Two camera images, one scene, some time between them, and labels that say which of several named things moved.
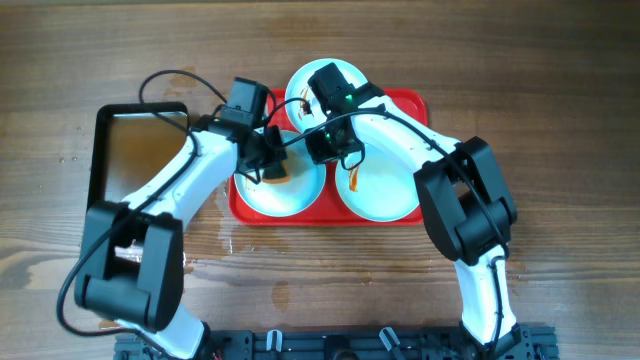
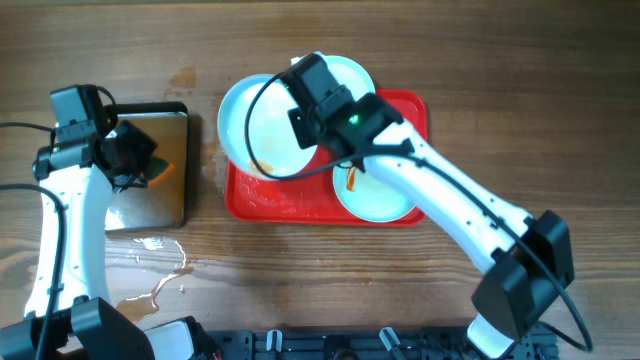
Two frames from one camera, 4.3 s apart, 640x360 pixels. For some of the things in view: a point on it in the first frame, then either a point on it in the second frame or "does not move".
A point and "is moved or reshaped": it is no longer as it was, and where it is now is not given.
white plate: x=307 y=181 is moved or reshaped
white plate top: x=300 y=99 -> x=349 y=73
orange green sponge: x=276 y=174 -> x=156 y=170
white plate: x=381 y=188 does not move
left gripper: x=278 y=148 -> x=147 y=143
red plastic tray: x=328 y=211 does not move
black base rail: x=524 y=342 does not move
